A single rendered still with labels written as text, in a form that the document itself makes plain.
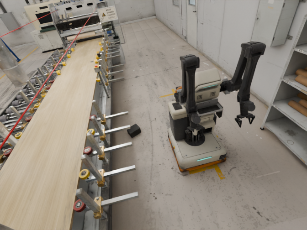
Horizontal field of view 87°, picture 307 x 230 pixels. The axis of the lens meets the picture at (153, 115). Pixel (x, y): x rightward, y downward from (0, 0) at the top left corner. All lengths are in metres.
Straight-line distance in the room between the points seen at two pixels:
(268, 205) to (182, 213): 0.93
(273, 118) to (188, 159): 1.51
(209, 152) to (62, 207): 1.62
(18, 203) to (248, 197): 2.21
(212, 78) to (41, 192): 1.64
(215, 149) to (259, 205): 0.71
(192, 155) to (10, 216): 1.76
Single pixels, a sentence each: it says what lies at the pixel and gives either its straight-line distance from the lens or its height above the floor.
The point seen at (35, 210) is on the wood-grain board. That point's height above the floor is 0.90.
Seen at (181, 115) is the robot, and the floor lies 0.75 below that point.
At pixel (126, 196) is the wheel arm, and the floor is 0.84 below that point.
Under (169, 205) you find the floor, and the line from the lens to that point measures 2.18.
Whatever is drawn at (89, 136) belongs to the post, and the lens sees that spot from 1.47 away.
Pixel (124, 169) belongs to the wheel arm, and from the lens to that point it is 1.51.
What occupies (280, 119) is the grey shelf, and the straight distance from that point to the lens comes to 3.08.
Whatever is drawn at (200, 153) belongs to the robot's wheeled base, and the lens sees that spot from 2.18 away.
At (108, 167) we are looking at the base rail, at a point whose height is 0.70.
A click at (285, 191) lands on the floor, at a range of 2.50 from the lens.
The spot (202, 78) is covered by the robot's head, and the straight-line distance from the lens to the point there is 1.42.
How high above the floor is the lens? 2.05
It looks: 40 degrees down
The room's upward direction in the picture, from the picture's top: 12 degrees counter-clockwise
